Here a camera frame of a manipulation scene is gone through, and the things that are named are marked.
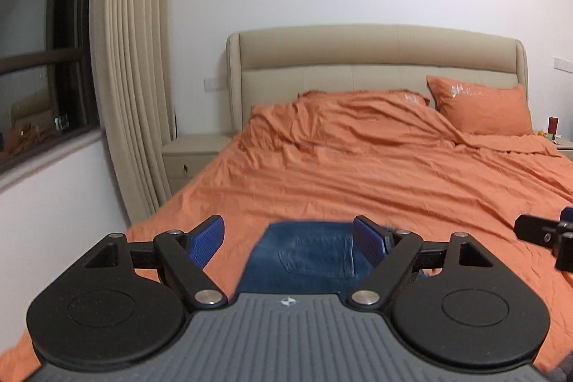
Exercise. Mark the white wall socket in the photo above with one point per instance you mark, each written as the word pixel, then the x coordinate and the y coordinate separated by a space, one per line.
pixel 210 84
pixel 563 65

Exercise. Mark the beige curtain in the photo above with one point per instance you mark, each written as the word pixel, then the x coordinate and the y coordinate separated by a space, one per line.
pixel 134 73

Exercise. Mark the orange duvet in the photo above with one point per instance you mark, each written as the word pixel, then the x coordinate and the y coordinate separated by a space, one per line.
pixel 349 122

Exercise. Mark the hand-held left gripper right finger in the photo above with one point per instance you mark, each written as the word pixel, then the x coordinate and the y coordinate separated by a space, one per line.
pixel 367 241

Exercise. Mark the beige nightstand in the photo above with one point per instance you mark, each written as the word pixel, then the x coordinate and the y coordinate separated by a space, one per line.
pixel 562 147
pixel 192 158

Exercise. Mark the beige padded headboard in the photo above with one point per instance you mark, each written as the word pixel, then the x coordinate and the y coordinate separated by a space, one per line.
pixel 358 55

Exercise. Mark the red bottle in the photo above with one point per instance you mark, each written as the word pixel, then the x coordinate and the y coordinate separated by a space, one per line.
pixel 553 126

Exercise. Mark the orange bedsheet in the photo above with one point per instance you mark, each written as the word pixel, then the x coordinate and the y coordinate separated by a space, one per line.
pixel 335 189

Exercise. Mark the orange pillow with white print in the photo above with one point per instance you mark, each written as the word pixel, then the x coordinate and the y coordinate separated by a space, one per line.
pixel 483 108

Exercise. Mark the blue denim pants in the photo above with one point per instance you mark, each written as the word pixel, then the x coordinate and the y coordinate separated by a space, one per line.
pixel 304 252

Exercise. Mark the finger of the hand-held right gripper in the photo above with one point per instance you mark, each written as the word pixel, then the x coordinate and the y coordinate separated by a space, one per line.
pixel 566 252
pixel 537 229

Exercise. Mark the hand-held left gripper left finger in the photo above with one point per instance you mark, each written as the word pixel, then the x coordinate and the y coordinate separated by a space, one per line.
pixel 206 241

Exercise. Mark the dark framed window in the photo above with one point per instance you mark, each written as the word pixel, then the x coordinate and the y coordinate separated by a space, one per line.
pixel 44 50

